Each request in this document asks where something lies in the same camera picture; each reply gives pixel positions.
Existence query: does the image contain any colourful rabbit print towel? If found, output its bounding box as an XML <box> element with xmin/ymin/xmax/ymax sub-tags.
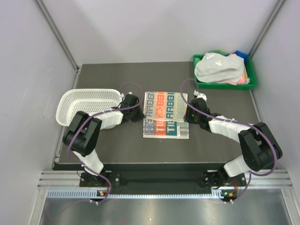
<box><xmin>143</xmin><ymin>91</ymin><xmax>189</xmax><ymax>139</ymax></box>

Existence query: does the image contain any grey white towel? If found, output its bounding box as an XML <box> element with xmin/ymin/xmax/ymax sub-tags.
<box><xmin>194</xmin><ymin>52</ymin><xmax>244</xmax><ymax>84</ymax></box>

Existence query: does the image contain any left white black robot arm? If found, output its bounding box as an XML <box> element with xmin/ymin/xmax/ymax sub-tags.
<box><xmin>63</xmin><ymin>93</ymin><xmax>145</xmax><ymax>186</ymax></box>

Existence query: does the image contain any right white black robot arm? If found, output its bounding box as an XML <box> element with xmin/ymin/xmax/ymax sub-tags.
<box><xmin>184</xmin><ymin>97</ymin><xmax>283</xmax><ymax>186</ymax></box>

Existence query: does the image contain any white perforated plastic basket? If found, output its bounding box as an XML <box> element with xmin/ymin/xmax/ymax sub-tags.
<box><xmin>56</xmin><ymin>89</ymin><xmax>124</xmax><ymax>129</ymax></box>

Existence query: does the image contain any pink striped towel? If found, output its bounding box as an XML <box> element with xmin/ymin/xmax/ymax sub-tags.
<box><xmin>225</xmin><ymin>53</ymin><xmax>249</xmax><ymax>85</ymax></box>

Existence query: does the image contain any green plastic bin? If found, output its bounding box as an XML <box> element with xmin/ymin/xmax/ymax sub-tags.
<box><xmin>194</xmin><ymin>56</ymin><xmax>258</xmax><ymax>90</ymax></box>

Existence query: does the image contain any green cloth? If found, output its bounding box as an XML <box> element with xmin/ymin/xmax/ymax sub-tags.
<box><xmin>210</xmin><ymin>50</ymin><xmax>227</xmax><ymax>56</ymax></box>

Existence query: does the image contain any blue cloth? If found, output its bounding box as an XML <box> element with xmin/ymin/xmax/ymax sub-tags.
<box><xmin>234</xmin><ymin>51</ymin><xmax>248</xmax><ymax>60</ymax></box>

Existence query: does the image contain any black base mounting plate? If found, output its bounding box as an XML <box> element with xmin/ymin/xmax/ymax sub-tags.
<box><xmin>80</xmin><ymin>171</ymin><xmax>246</xmax><ymax>191</ymax></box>

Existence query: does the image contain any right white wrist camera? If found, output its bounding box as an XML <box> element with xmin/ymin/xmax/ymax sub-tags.
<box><xmin>193</xmin><ymin>90</ymin><xmax>207</xmax><ymax>102</ymax></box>

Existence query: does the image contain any grey slotted cable duct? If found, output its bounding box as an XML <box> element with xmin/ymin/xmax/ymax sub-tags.
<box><xmin>47</xmin><ymin>189</ymin><xmax>235</xmax><ymax>199</ymax></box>

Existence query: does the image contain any aluminium frame rail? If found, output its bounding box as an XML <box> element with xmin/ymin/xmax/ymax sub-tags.
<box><xmin>37</xmin><ymin>171</ymin><xmax>83</xmax><ymax>188</ymax></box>

